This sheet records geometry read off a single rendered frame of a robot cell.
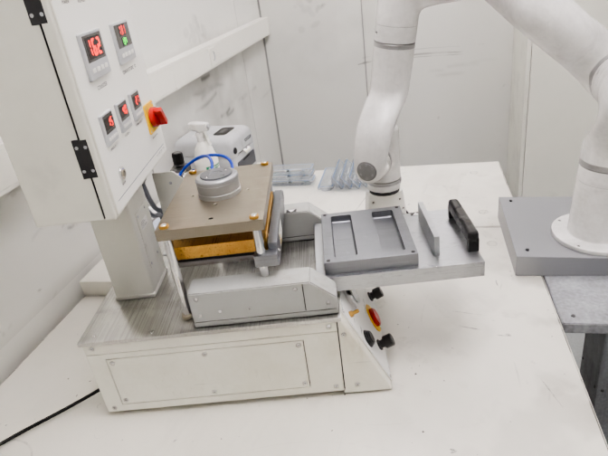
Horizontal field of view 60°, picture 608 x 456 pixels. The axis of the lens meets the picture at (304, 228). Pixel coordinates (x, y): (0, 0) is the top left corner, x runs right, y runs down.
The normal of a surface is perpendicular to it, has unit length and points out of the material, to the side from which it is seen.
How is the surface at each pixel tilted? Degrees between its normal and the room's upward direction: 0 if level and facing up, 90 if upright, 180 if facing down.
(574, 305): 0
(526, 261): 90
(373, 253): 0
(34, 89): 90
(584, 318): 0
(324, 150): 90
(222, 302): 90
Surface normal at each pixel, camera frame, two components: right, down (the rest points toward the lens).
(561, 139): -0.18, 0.47
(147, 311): -0.12, -0.88
